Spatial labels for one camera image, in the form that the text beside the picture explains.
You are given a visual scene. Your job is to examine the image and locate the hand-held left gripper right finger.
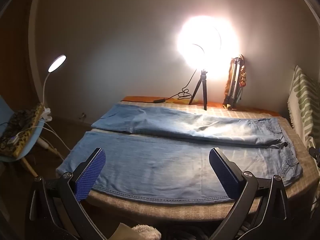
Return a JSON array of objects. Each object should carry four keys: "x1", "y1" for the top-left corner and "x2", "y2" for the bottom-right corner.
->
[{"x1": 207, "y1": 147, "x2": 290, "y2": 240}]

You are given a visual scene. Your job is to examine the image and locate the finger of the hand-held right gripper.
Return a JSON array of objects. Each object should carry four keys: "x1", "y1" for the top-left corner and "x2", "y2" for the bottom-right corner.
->
[{"x1": 309, "y1": 146, "x2": 320, "y2": 167}]

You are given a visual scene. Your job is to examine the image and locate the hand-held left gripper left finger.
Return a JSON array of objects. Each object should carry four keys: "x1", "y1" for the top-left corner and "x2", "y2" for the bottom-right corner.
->
[{"x1": 29, "y1": 148, "x2": 110, "y2": 240}]

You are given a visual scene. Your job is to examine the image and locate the light blue denim pants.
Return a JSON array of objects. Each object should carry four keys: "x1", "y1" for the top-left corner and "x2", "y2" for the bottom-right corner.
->
[{"x1": 55, "y1": 103, "x2": 303, "y2": 204}]

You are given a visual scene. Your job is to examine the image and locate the beige paper sheet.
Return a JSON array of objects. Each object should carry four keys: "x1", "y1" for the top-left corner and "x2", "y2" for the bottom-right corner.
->
[{"x1": 110, "y1": 223, "x2": 140, "y2": 240}]

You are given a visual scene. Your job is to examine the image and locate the beige plaid blanket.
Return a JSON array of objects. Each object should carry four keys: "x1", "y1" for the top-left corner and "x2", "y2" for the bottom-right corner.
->
[{"x1": 85, "y1": 100, "x2": 320, "y2": 223}]

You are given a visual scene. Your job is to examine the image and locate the light blue chair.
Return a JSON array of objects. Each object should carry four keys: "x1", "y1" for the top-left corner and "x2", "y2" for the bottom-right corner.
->
[{"x1": 0, "y1": 95, "x2": 63, "y2": 178}]

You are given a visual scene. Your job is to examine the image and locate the white fluffy towel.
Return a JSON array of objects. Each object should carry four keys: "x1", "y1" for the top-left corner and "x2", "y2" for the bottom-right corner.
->
[{"x1": 131, "y1": 225, "x2": 162, "y2": 240}]

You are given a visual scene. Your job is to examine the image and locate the leopard print cushion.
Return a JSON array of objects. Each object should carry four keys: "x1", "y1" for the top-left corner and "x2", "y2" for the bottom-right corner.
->
[{"x1": 0, "y1": 102, "x2": 43, "y2": 158}]

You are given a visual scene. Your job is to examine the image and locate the folded silver tripod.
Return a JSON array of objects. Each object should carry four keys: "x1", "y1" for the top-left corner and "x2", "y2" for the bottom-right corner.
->
[{"x1": 223, "y1": 57, "x2": 244, "y2": 110}]

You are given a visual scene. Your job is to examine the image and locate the orange brown hanging ornament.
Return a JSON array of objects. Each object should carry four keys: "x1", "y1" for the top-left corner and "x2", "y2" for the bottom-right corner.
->
[{"x1": 239, "y1": 54, "x2": 248, "y2": 88}]

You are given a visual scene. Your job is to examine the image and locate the white clip-on desk lamp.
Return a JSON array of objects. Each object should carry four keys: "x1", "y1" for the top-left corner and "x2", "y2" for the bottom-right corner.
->
[{"x1": 37, "y1": 54, "x2": 67, "y2": 122}]

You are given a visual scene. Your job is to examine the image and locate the white lamp cable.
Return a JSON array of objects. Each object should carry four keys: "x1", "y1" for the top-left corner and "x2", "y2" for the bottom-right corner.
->
[{"x1": 5, "y1": 125, "x2": 72, "y2": 159}]

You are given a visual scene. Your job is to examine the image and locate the black power cable with switch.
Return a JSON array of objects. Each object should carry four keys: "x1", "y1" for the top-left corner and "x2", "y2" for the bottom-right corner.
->
[{"x1": 120, "y1": 70, "x2": 198, "y2": 104}]

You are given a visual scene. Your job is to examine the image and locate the round ring light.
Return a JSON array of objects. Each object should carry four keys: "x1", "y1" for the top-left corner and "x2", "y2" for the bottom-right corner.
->
[{"x1": 176, "y1": 16, "x2": 239, "y2": 70}]

